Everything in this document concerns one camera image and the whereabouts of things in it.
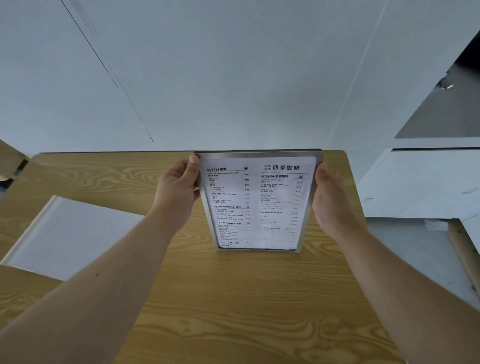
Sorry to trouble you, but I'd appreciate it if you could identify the person's left hand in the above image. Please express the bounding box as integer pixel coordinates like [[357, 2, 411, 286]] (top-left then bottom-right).
[[148, 154, 202, 235]]

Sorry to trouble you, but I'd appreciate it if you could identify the person's right hand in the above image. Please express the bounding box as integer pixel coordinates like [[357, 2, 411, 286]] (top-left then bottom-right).
[[311, 161, 367, 241]]

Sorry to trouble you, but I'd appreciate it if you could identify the grey framed coffee menu stand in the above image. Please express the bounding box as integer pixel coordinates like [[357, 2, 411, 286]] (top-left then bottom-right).
[[191, 149, 324, 253]]

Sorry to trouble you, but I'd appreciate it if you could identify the clear acrylic drinks menu stand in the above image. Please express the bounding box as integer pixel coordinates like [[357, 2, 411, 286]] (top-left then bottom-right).
[[0, 194, 147, 282]]

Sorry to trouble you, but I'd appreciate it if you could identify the person's right forearm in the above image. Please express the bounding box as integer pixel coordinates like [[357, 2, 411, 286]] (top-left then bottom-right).
[[335, 224, 480, 364]]

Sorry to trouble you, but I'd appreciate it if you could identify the person's left forearm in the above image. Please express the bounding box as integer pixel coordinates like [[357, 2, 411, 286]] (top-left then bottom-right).
[[0, 213, 177, 364]]

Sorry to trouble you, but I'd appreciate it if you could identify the white cabinet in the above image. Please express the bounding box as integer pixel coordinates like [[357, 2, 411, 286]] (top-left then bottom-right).
[[356, 136, 480, 222]]

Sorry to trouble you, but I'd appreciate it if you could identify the wooden plank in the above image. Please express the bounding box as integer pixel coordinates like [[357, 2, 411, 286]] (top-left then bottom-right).
[[448, 219, 480, 297]]

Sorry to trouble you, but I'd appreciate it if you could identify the neighbouring wooden table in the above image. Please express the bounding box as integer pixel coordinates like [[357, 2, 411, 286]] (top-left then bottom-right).
[[0, 139, 33, 188]]

